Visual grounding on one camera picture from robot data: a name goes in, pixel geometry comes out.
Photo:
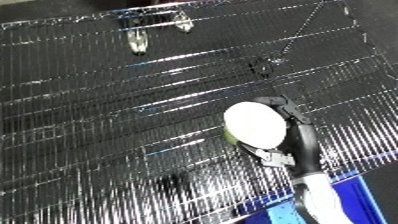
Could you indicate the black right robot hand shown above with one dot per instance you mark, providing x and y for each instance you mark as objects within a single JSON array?
[{"x": 305, "y": 143}]

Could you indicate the white paper cup green band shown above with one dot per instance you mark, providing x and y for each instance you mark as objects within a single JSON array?
[{"x": 254, "y": 125}]

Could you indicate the pale right robot arm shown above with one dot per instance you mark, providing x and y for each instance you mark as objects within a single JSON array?
[{"x": 323, "y": 203}]

